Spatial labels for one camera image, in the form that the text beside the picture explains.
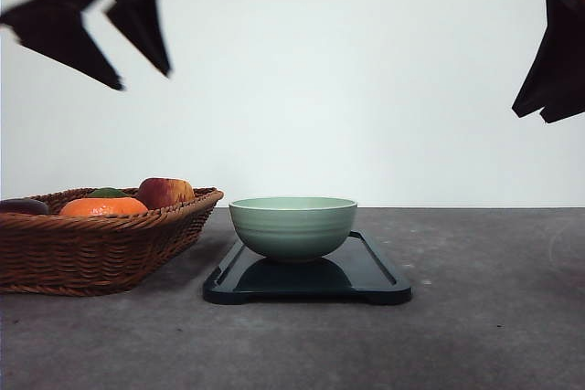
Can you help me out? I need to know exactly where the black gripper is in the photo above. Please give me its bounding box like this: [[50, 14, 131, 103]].
[[0, 0, 172, 91], [512, 0, 585, 123]]

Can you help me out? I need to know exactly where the pale green bowl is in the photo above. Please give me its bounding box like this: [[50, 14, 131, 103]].
[[229, 196, 357, 258]]

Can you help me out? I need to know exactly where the brown wicker basket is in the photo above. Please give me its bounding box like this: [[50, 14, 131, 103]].
[[0, 185, 224, 296]]

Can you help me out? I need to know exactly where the green lime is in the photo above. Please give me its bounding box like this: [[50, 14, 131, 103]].
[[89, 187, 127, 198]]

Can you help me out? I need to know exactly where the red apple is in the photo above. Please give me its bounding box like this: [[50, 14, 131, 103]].
[[138, 177, 195, 208]]

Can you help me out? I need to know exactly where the orange tangerine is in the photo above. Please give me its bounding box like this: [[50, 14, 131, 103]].
[[59, 198, 149, 216]]

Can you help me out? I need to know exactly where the dark purple plum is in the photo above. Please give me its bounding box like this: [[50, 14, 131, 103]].
[[0, 199, 49, 215]]

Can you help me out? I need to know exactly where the dark glossy tray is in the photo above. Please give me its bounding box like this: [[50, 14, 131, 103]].
[[203, 231, 411, 305]]

